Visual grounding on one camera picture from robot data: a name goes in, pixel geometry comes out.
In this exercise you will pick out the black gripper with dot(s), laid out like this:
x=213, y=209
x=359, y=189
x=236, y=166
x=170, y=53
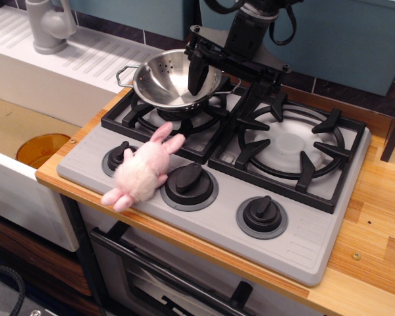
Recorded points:
x=239, y=51

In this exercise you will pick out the silver metal colander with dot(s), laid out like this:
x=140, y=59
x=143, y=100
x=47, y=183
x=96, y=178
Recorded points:
x=162, y=81

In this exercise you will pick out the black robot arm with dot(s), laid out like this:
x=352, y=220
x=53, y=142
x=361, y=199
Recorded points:
x=279, y=97

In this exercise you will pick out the black right burner grate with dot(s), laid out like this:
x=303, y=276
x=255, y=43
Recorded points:
x=301, y=153

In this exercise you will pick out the black middle stove knob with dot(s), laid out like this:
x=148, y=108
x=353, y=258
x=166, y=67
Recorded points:
x=190, y=188

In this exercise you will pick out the black stove knob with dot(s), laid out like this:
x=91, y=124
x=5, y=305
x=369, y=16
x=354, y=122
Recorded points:
x=262, y=218
x=190, y=188
x=115, y=157

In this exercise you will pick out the pink plush bunny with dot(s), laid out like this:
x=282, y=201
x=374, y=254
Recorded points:
x=143, y=171

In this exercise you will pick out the black left stove knob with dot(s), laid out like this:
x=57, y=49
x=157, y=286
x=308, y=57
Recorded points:
x=115, y=157

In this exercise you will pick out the black right stove knob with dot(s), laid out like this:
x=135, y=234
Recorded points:
x=262, y=218

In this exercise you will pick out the grey toy stove top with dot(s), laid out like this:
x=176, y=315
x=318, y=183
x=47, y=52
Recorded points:
x=301, y=252

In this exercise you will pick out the grey toy faucet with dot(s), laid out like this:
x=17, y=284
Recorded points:
x=50, y=29

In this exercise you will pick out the white toy sink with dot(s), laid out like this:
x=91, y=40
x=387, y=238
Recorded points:
x=41, y=94

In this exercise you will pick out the orange plastic plate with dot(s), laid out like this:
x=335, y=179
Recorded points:
x=36, y=151

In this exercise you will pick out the toy oven door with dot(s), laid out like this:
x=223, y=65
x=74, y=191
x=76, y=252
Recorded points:
x=155, y=278

